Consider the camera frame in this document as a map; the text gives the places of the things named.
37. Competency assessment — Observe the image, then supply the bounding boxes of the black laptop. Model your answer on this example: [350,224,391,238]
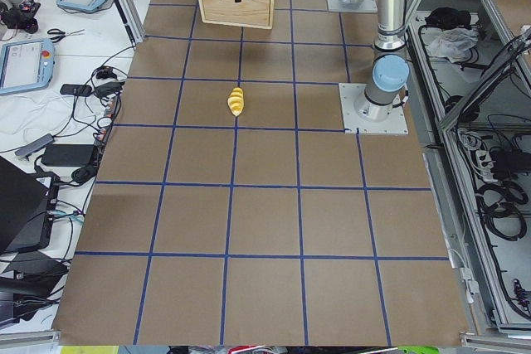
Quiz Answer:
[1,158,59,255]

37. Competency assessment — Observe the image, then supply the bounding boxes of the yellow toy croissant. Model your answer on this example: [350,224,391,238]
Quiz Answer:
[227,87,245,117]

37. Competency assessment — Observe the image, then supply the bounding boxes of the near blue teach pendant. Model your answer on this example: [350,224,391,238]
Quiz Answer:
[1,38,55,95]

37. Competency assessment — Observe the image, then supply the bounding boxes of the wooden drawer cabinet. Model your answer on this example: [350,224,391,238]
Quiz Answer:
[198,0,275,30]

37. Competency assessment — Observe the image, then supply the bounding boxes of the coiled black cables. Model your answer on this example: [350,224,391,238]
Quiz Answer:
[475,182,530,243]

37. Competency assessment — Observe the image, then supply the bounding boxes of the black handled scissors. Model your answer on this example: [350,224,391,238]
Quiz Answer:
[46,28,85,43]

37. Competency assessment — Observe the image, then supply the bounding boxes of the crumpled white cloth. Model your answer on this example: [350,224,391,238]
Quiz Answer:
[426,28,479,62]

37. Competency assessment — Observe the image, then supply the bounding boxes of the black external drive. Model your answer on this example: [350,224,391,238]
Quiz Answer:
[41,144,95,167]

